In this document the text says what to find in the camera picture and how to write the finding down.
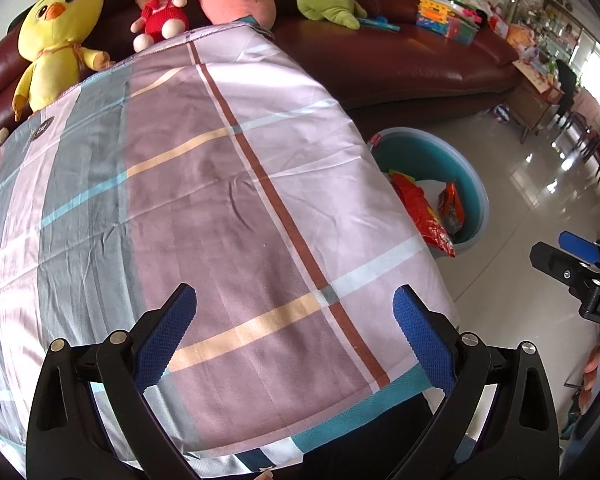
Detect orange-red snack wrapper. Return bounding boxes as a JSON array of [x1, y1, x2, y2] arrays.
[[438, 182, 465, 236]]

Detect teal trash bin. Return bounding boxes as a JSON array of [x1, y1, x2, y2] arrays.
[[367, 127, 490, 256]]

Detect right human hand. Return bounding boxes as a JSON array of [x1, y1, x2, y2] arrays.
[[576, 346, 600, 416]]

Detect large red snack bag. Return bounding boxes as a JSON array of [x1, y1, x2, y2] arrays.
[[388, 170, 456, 257]]

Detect wooden side table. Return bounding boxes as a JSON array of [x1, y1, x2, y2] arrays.
[[505, 60, 564, 144]]

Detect dark red leather sofa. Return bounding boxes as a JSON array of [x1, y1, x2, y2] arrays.
[[0, 0, 521, 136]]

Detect plaid pink grey tablecloth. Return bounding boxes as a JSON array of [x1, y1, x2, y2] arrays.
[[0, 23, 456, 478]]

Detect blue plastic toy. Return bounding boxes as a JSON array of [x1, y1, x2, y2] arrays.
[[358, 16, 401, 32]]

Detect yellow chick plush toy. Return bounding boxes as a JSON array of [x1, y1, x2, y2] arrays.
[[12, 0, 112, 120]]

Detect teddy bear red outfit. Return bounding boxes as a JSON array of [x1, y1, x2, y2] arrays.
[[130, 0, 189, 53]]

